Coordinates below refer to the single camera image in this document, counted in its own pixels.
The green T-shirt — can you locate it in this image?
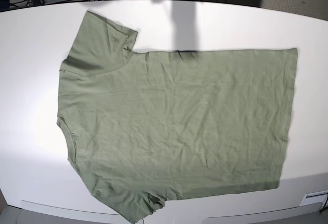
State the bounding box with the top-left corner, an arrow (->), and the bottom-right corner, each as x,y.
57,11 -> 298,223

